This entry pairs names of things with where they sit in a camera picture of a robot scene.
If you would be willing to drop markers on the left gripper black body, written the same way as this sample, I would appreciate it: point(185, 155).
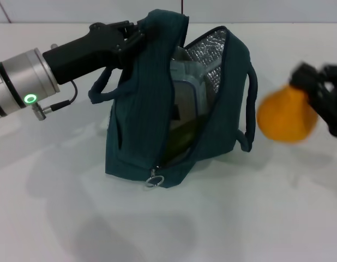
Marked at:
point(81, 54)

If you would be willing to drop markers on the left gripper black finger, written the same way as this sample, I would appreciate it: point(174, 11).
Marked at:
point(127, 28)
point(130, 47)

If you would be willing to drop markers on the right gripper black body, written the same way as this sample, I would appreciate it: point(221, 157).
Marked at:
point(334, 103)

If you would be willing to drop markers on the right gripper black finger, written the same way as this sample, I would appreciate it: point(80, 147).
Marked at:
point(321, 103)
point(307, 77)

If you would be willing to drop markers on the orange pear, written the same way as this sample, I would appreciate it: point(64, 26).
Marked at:
point(285, 117)

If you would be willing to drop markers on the dark teal insulated bag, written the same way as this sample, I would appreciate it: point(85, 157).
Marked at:
point(141, 114)

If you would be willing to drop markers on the clear blue-rimmed food container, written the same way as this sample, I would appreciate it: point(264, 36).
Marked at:
point(185, 92)

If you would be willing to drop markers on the green cucumber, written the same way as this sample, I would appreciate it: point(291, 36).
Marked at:
point(182, 136)

